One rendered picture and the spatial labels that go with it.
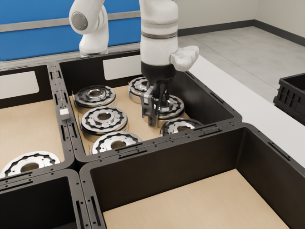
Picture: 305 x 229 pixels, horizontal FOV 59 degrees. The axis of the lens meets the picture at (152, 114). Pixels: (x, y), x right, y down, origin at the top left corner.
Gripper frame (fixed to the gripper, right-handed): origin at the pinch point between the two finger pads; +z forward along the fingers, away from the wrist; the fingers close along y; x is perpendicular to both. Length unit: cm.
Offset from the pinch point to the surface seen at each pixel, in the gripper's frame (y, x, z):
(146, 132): 4.8, -0.8, 2.1
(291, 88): -82, 36, 27
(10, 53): -98, -170, 48
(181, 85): -8.9, 2.7, -4.1
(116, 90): -9.6, -16.7, 2.2
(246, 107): -36.6, 18.5, 15.2
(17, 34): -105, -164, 33
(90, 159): 25.3, -0.5, -7.9
